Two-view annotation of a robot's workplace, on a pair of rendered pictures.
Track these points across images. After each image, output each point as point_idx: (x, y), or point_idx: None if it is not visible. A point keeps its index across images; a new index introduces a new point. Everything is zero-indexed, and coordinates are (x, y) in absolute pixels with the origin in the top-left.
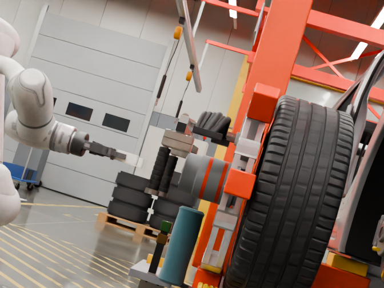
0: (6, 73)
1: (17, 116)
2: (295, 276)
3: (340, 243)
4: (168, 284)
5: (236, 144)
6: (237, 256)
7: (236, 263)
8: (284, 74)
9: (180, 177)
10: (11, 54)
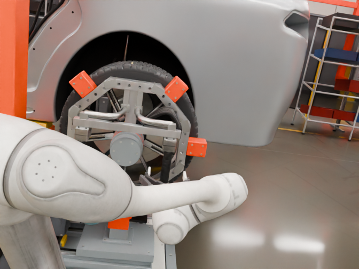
0: (216, 198)
1: (187, 222)
2: None
3: (54, 117)
4: None
5: (188, 125)
6: (177, 178)
7: (173, 181)
8: (27, 7)
9: (138, 159)
10: None
